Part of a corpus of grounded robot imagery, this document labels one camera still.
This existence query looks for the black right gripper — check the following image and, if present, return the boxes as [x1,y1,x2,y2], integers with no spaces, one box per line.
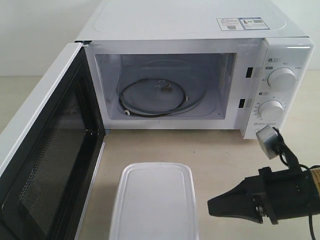
[207,166,320,225]

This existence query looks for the translucent plastic lidded container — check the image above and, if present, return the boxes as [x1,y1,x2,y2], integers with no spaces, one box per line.
[108,162,199,240]

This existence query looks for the white microwave door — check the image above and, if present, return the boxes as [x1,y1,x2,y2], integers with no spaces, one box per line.
[0,42,105,240]

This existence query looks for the white Midea microwave oven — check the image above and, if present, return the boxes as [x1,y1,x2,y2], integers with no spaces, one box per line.
[76,0,314,139]

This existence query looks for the glass turntable plate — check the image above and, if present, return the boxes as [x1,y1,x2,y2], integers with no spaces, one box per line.
[117,59,208,118]

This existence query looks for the white lower timer knob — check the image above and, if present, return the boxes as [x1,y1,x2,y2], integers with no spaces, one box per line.
[258,100,284,121]

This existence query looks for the white upper power knob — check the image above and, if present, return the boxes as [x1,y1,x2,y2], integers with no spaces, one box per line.
[267,67,297,92]

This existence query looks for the black camera cable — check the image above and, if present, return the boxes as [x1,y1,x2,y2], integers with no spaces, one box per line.
[272,127,320,240]

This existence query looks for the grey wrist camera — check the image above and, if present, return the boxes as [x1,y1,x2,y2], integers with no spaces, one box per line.
[256,125,280,160]

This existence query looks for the black roller ring under turntable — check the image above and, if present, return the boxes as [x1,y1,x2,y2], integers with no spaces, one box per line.
[119,79,190,118]

